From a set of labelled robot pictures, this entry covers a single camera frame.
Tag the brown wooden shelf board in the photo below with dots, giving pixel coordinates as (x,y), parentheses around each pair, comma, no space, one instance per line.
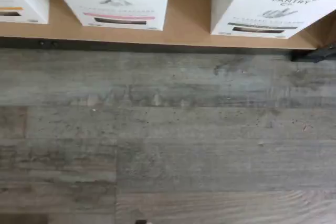
(189,11)

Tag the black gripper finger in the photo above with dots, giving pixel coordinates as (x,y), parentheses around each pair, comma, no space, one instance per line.
(141,222)

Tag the white box green strip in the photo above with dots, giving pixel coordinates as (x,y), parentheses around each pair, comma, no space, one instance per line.
(262,11)

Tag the white box pink strip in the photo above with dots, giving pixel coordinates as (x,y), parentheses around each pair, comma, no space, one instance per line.
(120,1)

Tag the black metal shelf rack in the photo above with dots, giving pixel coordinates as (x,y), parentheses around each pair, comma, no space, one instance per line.
(157,48)

